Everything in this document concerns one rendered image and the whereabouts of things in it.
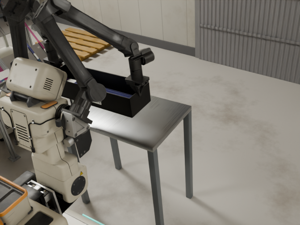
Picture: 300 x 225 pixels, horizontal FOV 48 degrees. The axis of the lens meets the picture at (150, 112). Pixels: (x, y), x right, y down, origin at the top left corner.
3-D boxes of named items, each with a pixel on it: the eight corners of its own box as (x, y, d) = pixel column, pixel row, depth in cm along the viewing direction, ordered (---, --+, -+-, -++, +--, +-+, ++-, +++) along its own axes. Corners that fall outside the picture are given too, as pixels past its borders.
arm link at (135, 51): (119, 46, 157) (130, 44, 150) (138, 38, 163) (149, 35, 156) (128, 70, 161) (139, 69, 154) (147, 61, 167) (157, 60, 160)
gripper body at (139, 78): (132, 76, 168) (130, 62, 163) (150, 80, 163) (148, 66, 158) (125, 82, 163) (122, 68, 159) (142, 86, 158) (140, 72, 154)
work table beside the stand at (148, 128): (162, 241, 223) (152, 148, 179) (82, 202, 257) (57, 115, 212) (193, 195, 254) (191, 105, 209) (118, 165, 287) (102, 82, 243)
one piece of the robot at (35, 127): (65, 232, 159) (46, 116, 131) (13, 202, 178) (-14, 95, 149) (102, 199, 179) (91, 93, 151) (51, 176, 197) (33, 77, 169)
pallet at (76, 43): (120, 44, 503) (119, 38, 498) (83, 64, 459) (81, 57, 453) (72, 32, 566) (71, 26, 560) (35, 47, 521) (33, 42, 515)
